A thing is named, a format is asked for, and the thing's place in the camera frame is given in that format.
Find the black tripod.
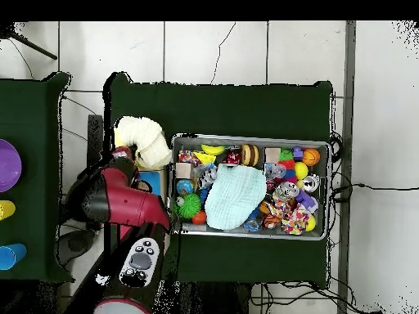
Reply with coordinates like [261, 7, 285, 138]
[0, 22, 59, 61]

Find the yellow cup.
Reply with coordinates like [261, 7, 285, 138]
[0, 200, 17, 222]

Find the plain wooden block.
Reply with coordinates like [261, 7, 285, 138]
[174, 161, 195, 180]

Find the purple plate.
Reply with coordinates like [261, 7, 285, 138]
[0, 138, 24, 194]

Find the red ball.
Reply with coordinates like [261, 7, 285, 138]
[191, 210, 208, 227]

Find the dark green side table cloth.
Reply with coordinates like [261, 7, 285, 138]
[0, 71, 73, 284]

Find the dark green tablecloth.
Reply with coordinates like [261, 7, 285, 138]
[103, 71, 335, 289]

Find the mint green muslin cloth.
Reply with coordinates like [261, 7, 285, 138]
[205, 164, 268, 231]

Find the yellow cheese wedge toy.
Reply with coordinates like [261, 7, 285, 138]
[193, 151, 217, 167]

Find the blue cup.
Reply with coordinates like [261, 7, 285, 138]
[0, 243, 28, 271]

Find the green spiky ball with eyes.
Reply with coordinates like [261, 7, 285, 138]
[173, 193, 203, 220]

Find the wooden box with three holes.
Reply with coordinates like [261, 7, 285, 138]
[116, 140, 171, 240]

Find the cream muslin cloth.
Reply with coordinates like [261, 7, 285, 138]
[114, 115, 173, 171]

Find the blue globe ball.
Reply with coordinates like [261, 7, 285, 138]
[176, 179, 196, 196]

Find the clear mesh bin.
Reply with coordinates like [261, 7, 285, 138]
[167, 133, 331, 242]

